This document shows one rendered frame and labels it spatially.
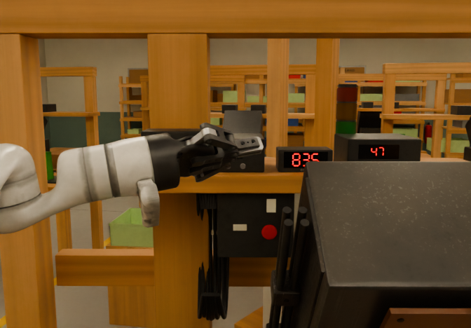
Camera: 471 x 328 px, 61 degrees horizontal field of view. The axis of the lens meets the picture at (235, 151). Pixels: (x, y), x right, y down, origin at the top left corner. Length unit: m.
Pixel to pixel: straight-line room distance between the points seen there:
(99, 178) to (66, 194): 0.04
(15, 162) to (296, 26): 0.68
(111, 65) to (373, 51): 6.96
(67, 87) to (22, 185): 11.96
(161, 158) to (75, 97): 11.86
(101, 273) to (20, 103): 0.50
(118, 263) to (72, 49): 11.39
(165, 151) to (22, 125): 0.63
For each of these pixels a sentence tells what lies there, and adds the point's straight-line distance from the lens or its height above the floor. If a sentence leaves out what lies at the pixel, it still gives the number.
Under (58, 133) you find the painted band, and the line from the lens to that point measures 12.70.
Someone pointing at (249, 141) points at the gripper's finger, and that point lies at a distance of 0.56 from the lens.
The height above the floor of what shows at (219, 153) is 1.63.
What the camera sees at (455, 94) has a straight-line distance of 8.08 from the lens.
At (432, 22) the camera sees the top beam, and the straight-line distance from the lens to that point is 1.07.
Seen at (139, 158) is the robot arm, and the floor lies 1.63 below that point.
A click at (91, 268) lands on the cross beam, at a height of 1.24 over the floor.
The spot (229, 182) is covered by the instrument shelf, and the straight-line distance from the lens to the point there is 0.86.
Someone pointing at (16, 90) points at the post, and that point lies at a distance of 1.09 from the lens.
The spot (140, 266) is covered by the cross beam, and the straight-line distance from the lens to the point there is 1.18.
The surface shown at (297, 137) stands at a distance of 7.68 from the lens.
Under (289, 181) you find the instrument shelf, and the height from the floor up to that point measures 1.53.
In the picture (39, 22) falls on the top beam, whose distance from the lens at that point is 1.07.
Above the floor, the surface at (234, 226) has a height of 1.42.
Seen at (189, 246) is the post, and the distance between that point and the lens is 1.03.
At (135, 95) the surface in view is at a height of 1.70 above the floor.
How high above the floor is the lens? 1.71
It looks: 8 degrees down
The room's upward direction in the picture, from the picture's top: straight up
